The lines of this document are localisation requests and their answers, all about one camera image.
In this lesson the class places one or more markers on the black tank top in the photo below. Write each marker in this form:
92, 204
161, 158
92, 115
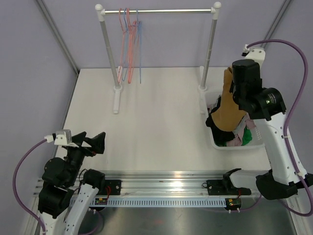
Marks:
220, 137

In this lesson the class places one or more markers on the white slotted cable duct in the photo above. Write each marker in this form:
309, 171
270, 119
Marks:
159, 202

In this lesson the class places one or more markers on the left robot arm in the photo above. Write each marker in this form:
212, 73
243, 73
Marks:
56, 213

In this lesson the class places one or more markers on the white plastic basket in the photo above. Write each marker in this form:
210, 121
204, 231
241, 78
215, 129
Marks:
209, 97

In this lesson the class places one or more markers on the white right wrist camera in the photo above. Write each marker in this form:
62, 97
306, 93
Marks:
254, 53

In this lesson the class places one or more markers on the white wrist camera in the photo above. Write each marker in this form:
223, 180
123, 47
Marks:
61, 138
254, 53

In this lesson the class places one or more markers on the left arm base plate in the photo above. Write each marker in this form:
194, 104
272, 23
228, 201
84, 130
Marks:
112, 187

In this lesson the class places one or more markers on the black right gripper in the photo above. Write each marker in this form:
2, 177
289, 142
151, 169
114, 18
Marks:
232, 87

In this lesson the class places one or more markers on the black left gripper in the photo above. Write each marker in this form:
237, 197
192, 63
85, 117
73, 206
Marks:
97, 143

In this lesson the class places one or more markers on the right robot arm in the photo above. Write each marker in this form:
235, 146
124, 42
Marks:
266, 108

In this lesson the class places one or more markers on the green tank top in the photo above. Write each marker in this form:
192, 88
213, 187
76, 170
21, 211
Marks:
247, 137

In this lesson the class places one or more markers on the pink hanger with clothes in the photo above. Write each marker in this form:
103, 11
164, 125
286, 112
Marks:
133, 49

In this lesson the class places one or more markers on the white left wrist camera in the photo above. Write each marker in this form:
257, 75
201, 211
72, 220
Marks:
61, 138

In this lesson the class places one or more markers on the brown tank top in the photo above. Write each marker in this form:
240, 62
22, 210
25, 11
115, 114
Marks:
228, 116

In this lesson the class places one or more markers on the white garment rack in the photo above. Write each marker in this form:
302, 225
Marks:
157, 41

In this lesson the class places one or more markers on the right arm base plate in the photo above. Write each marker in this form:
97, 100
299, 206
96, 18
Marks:
222, 187

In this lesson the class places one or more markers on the aluminium front rail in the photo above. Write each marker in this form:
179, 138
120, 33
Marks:
163, 183

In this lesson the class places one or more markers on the pink tank top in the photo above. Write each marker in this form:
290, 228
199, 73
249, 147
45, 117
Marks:
239, 131

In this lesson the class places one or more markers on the blue hanger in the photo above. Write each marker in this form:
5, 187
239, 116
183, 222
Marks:
139, 42
127, 20

